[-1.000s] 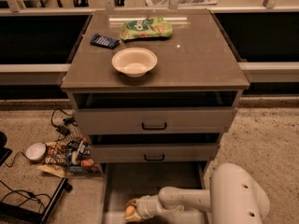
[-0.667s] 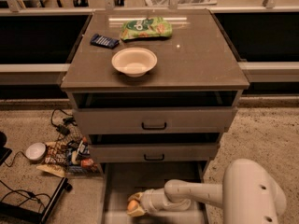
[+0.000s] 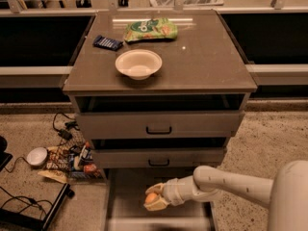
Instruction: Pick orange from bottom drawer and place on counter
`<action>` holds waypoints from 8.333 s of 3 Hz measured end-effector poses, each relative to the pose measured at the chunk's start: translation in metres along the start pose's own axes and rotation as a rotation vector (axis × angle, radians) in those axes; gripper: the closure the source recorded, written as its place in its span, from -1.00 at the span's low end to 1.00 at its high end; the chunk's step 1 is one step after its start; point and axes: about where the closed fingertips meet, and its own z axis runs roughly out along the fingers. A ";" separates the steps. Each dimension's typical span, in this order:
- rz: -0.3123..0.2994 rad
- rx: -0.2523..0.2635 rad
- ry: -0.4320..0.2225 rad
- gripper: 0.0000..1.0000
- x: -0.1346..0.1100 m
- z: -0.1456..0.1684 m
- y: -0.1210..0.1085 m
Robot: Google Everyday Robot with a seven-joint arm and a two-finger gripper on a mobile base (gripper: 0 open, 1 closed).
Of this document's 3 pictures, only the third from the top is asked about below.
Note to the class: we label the top grey drawer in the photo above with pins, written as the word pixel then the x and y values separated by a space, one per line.
pixel 155 125

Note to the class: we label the blue snack packet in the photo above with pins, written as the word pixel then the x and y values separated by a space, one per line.
pixel 107 43

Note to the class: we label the middle grey drawer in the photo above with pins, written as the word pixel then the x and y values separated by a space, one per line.
pixel 158 157

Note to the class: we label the bottom grey drawer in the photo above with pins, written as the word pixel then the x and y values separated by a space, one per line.
pixel 127 194

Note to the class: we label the wire basket of snacks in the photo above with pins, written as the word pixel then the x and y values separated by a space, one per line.
pixel 69 161

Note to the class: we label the grey drawer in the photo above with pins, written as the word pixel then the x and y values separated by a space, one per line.
pixel 155 125
pixel 127 194
pixel 158 157

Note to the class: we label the green chip bag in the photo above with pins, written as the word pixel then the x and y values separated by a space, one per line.
pixel 158 28

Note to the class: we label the orange fruit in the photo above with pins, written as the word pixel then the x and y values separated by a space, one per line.
pixel 151 197

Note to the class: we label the grey drawer cabinet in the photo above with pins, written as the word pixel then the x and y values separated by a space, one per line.
pixel 159 104

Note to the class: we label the black metal stand base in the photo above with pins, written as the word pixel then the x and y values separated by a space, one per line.
pixel 30 213

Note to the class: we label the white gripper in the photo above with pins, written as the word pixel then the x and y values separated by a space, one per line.
pixel 170 192

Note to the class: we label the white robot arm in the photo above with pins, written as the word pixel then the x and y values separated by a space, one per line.
pixel 285 196

